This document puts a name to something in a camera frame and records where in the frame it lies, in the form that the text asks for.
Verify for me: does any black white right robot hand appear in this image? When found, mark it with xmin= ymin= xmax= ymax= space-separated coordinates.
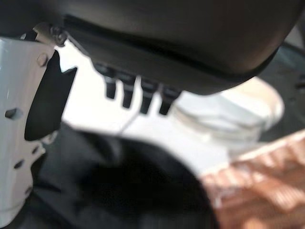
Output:
xmin=0 ymin=0 xmax=305 ymax=213

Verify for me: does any black garment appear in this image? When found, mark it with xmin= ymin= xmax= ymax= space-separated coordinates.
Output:
xmin=30 ymin=131 xmax=216 ymax=229

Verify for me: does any round glass washing machine door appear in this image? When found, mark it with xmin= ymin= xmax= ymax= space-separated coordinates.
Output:
xmin=173 ymin=42 xmax=305 ymax=164

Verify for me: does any rectangular wicker laundry basket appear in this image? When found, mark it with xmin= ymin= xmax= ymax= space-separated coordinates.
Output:
xmin=201 ymin=130 xmax=305 ymax=229

